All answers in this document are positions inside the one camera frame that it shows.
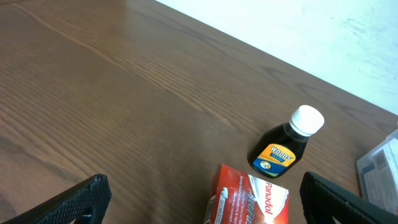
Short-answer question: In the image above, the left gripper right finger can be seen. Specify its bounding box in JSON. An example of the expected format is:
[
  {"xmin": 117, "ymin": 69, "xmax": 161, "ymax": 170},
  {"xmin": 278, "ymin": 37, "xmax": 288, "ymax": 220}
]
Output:
[{"xmin": 300, "ymin": 172, "xmax": 397, "ymax": 224}]

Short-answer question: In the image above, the clear plastic container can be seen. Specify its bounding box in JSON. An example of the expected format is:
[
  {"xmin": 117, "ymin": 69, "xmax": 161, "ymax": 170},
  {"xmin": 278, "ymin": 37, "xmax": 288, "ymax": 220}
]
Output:
[{"xmin": 356, "ymin": 131, "xmax": 397, "ymax": 215}]

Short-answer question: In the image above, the dark syrup bottle white cap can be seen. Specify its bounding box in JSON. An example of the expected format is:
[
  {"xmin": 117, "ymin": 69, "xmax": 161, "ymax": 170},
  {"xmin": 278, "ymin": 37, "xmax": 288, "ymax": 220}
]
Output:
[{"xmin": 248, "ymin": 105, "xmax": 325, "ymax": 179}]

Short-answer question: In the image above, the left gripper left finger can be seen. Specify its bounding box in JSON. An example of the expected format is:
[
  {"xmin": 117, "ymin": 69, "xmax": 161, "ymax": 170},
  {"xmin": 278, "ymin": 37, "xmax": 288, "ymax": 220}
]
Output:
[{"xmin": 3, "ymin": 174, "xmax": 111, "ymax": 224}]

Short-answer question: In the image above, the red Panadol box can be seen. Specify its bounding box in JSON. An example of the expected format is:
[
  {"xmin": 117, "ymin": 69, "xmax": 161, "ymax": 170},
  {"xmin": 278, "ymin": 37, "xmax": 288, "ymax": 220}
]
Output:
[{"xmin": 204, "ymin": 164, "xmax": 289, "ymax": 224}]

